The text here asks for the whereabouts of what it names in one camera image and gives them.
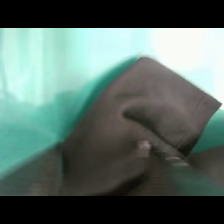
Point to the brown garment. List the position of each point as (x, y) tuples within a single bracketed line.
[(110, 133)]

